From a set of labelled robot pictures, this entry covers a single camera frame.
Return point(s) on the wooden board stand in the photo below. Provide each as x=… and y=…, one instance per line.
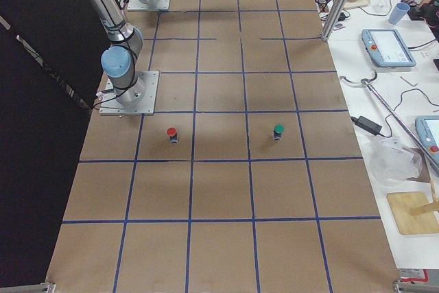
x=412, y=206

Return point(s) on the brown paper table mat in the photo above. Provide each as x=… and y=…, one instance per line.
x=226, y=208

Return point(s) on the black power adapter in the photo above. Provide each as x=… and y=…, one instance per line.
x=368, y=125

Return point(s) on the metal walking cane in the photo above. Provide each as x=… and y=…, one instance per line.
x=367, y=82

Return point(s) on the clear plastic bag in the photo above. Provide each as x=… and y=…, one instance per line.
x=391, y=162

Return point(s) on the blue teach pendant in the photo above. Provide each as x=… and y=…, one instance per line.
x=427, y=130
x=386, y=48

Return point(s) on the light blue plastic cup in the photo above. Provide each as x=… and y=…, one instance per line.
x=398, y=12

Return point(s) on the red push button switch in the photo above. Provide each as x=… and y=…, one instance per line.
x=172, y=133

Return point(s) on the grey metal base plate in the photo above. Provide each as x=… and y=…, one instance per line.
x=140, y=99

